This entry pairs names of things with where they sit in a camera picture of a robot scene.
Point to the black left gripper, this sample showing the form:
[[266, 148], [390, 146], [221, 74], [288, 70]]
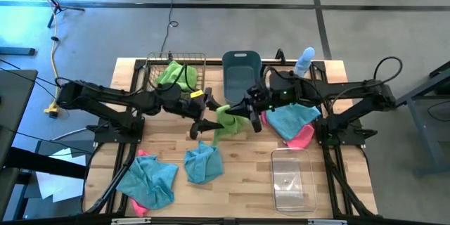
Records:
[[190, 114]]

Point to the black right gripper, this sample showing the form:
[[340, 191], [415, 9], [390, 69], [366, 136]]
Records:
[[270, 95]]

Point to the green microfiber towel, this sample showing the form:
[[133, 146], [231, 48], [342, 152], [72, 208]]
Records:
[[230, 126], [175, 74]]

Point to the blue microfiber towel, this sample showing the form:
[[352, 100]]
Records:
[[292, 119], [149, 181], [204, 163]]

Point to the pink microfiber towel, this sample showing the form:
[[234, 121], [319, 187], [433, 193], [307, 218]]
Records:
[[140, 209], [302, 139]]

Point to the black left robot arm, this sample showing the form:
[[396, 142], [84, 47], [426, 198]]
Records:
[[105, 96]]

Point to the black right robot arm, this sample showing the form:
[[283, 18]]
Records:
[[351, 91]]

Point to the yellow tape label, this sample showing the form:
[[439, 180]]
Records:
[[197, 94]]

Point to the teal plastic basket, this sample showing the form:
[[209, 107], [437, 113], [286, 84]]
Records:
[[240, 77]]

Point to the light blue spray bottle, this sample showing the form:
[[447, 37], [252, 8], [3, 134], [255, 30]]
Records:
[[304, 64]]

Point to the clear plastic bin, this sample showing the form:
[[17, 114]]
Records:
[[293, 190]]

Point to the white paper sheets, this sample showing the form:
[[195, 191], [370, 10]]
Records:
[[59, 190]]

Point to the black side bench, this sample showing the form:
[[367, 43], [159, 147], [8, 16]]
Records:
[[42, 163]]

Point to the grey metal table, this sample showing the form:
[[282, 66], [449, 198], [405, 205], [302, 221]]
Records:
[[432, 137]]

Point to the black tripod stand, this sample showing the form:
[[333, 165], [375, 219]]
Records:
[[57, 7]]

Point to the black side desk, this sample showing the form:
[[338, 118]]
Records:
[[14, 105]]

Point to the black stand foot bar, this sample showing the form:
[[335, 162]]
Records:
[[17, 51]]

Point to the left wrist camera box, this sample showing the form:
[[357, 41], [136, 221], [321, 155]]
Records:
[[191, 104]]

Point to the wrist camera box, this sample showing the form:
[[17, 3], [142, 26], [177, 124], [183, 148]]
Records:
[[191, 104], [256, 93]]

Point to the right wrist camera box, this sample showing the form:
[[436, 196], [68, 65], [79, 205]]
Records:
[[256, 93]]

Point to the black clamp mount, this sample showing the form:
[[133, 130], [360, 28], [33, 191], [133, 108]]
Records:
[[280, 56]]

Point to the black aluminium rig frame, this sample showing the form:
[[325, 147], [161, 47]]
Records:
[[183, 222]]

